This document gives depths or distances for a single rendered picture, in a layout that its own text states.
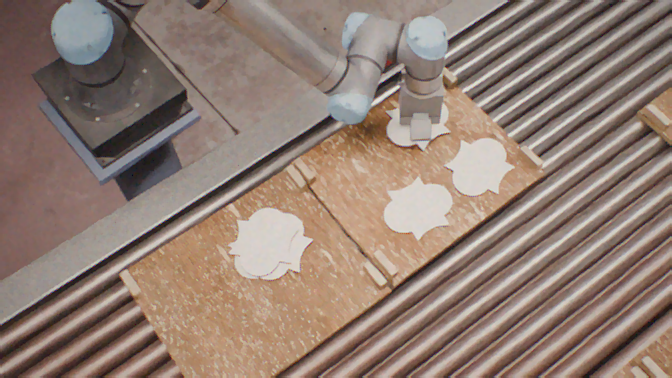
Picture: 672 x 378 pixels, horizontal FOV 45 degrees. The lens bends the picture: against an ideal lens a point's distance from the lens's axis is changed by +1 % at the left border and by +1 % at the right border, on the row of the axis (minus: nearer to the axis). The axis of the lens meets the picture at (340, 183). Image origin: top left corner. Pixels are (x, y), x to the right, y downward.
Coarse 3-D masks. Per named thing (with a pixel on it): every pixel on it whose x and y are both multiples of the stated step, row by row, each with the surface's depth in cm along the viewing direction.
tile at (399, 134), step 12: (444, 108) 174; (396, 120) 173; (444, 120) 173; (396, 132) 171; (408, 132) 171; (432, 132) 171; (444, 132) 171; (396, 144) 171; (408, 144) 170; (420, 144) 170
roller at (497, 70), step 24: (600, 0) 191; (552, 24) 189; (576, 24) 189; (528, 48) 185; (480, 72) 183; (504, 72) 183; (120, 312) 157; (96, 336) 155; (48, 360) 153; (72, 360) 154
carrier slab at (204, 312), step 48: (288, 192) 167; (192, 240) 162; (336, 240) 162; (144, 288) 158; (192, 288) 158; (240, 288) 157; (288, 288) 157; (336, 288) 157; (384, 288) 156; (192, 336) 153; (240, 336) 153; (288, 336) 152
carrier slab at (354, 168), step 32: (448, 96) 177; (352, 128) 174; (384, 128) 174; (448, 128) 173; (480, 128) 173; (320, 160) 170; (352, 160) 170; (384, 160) 170; (416, 160) 170; (448, 160) 170; (512, 160) 169; (320, 192) 167; (352, 192) 167; (384, 192) 166; (512, 192) 166; (352, 224) 163; (384, 224) 163; (416, 256) 160
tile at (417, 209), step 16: (400, 192) 165; (416, 192) 165; (432, 192) 165; (448, 192) 165; (400, 208) 164; (416, 208) 164; (432, 208) 164; (448, 208) 163; (400, 224) 162; (416, 224) 162; (432, 224) 162; (448, 224) 162
